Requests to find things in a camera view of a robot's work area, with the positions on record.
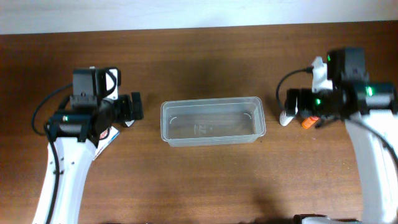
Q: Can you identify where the white spray bottle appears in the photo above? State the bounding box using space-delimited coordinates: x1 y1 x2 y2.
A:
279 111 295 126

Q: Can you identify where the orange tube white cap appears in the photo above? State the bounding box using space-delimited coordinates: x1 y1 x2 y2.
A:
302 116 319 129

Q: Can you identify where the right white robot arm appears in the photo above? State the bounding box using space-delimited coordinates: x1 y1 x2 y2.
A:
284 82 397 223

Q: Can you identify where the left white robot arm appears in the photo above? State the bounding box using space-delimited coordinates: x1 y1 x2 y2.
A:
33 92 144 223

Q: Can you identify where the clear plastic container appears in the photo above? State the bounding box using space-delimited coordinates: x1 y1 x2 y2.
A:
160 96 266 147

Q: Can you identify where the dark bottle white cap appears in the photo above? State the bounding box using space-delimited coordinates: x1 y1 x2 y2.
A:
124 120 134 128

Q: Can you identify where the white red medicine box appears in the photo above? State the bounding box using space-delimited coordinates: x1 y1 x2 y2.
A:
93 126 119 160

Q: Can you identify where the right black cable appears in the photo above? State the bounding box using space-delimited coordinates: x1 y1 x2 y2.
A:
275 66 315 111

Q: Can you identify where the black cable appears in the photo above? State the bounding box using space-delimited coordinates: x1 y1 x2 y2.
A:
31 82 74 136
275 66 315 111

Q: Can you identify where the left black cable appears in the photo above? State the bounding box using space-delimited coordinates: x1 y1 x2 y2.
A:
31 82 74 136

